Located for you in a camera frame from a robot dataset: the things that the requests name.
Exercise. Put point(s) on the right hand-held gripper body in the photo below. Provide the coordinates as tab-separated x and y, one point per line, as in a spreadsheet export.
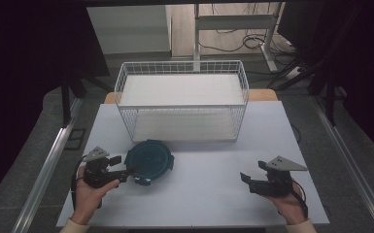
273	181

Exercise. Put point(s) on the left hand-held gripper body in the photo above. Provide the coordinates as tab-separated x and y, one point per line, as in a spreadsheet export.
98	176

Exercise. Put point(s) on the dark teal round lid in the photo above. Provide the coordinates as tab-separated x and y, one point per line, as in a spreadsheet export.
149	161

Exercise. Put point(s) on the person's left hand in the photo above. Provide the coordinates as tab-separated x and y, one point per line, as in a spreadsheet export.
87	197

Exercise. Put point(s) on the person's right hand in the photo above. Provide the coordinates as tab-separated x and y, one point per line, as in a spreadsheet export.
288	207

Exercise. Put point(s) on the dark floor grate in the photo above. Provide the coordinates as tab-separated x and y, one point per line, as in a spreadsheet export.
75	139

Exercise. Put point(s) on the black metal stand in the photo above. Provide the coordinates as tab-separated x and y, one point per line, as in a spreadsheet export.
330	103
66	103

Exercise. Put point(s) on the white power strip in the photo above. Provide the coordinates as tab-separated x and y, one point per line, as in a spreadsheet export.
294	73

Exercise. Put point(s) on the silver metal rail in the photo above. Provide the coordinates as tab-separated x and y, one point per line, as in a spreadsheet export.
45	168
353	168

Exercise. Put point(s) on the white metal desk frame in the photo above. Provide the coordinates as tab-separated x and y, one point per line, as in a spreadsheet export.
233	22

